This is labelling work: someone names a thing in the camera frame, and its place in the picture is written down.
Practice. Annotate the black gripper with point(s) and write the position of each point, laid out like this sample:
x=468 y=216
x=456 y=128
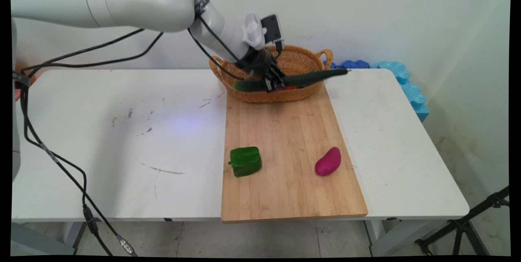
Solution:
x=260 y=63

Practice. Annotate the dark green toy cucumber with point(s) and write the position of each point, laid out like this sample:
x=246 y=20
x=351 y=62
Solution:
x=317 y=77

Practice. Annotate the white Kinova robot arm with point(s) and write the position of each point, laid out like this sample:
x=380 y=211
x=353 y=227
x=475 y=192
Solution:
x=134 y=1

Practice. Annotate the wooden cutting board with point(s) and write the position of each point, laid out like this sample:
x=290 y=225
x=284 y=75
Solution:
x=289 y=160

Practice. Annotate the green toy bell pepper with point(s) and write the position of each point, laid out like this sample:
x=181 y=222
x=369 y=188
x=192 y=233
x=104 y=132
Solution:
x=245 y=162

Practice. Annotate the magenta toy sweet potato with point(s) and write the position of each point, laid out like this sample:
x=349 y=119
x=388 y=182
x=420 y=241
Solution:
x=328 y=162

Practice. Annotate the light blue foam mat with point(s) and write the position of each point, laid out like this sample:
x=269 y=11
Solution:
x=411 y=91

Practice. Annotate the white table leg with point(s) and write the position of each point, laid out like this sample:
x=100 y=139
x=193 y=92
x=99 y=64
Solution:
x=49 y=237
x=407 y=237

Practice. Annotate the black tripod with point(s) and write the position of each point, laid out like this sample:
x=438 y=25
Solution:
x=464 y=223

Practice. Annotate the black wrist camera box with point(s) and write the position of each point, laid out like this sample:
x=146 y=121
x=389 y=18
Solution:
x=272 y=28

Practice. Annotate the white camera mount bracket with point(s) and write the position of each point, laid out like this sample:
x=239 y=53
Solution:
x=253 y=30

